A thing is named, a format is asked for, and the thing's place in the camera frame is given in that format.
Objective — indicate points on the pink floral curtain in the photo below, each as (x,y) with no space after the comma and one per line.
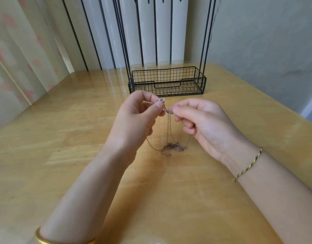
(18,58)

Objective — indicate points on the white door frame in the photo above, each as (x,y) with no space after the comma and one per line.
(310,106)

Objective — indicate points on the gold bangle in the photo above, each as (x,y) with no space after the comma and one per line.
(44,238)

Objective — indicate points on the person's left forearm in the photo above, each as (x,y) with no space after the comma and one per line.
(77,203)

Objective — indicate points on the person's right hand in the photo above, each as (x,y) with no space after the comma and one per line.
(212,127)

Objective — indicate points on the person's left hand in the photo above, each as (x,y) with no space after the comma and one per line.
(130,124)

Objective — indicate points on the white black-striped curtain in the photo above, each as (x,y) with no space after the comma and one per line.
(107,33)

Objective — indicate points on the person's right forearm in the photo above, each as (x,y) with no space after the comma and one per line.
(280,200)

